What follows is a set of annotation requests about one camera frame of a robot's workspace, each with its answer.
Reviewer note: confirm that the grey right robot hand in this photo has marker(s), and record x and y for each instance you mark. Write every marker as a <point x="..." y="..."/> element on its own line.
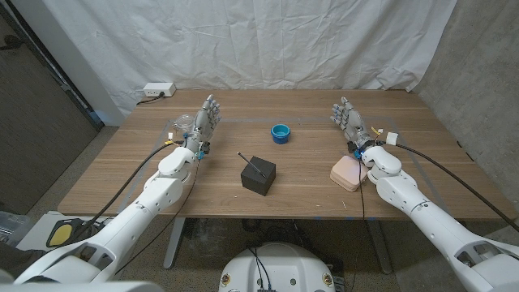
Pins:
<point x="353" y="121"/>

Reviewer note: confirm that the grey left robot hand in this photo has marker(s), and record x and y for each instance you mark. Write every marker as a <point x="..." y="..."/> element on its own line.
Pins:
<point x="204" y="121"/>

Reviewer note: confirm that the black pen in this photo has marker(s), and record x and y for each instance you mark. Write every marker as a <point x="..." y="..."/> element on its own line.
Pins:
<point x="251" y="164"/>

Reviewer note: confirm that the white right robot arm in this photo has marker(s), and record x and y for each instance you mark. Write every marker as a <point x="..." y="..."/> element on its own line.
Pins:
<point x="425" y="223"/>

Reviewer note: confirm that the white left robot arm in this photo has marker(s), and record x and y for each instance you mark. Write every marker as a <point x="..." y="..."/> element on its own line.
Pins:
<point x="134" y="215"/>

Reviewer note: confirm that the small blue bowl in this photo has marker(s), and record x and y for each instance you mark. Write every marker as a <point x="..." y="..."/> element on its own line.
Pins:
<point x="280" y="131"/>

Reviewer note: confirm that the black cube box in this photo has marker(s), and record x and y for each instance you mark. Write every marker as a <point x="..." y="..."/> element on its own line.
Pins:
<point x="259" y="184"/>

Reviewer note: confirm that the clear plastic cup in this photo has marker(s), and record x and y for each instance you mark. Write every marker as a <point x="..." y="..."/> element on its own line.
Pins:
<point x="183" y="121"/>

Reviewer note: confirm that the pink foam pad stack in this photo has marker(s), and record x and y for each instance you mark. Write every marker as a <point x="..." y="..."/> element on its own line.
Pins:
<point x="344" y="172"/>

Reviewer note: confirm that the white power strip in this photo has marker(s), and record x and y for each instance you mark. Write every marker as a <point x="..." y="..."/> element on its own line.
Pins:
<point x="159" y="89"/>

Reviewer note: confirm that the white backdrop sheet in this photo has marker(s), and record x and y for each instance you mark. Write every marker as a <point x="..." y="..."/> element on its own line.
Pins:
<point x="259" y="40"/>

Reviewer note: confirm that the grey table leg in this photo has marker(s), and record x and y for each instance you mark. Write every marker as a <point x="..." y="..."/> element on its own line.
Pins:
<point x="381" y="251"/>
<point x="174" y="243"/>

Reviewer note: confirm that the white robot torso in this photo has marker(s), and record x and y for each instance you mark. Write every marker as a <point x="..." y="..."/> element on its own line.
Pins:
<point x="280" y="271"/>

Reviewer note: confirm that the dark brown door panel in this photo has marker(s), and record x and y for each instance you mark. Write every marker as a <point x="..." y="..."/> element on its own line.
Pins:
<point x="36" y="121"/>

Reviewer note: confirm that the black yellow foot pedal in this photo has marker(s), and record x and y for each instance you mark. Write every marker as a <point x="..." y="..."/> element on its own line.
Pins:
<point x="61" y="234"/>

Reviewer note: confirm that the white floor board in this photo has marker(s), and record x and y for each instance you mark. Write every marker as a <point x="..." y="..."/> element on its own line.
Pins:
<point x="34" y="231"/>

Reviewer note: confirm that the clear plastic bin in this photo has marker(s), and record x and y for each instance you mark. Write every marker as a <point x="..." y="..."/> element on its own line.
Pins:
<point x="10" y="227"/>

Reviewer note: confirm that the dark trouser leg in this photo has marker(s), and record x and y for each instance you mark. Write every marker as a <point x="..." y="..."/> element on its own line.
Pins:
<point x="16" y="259"/>

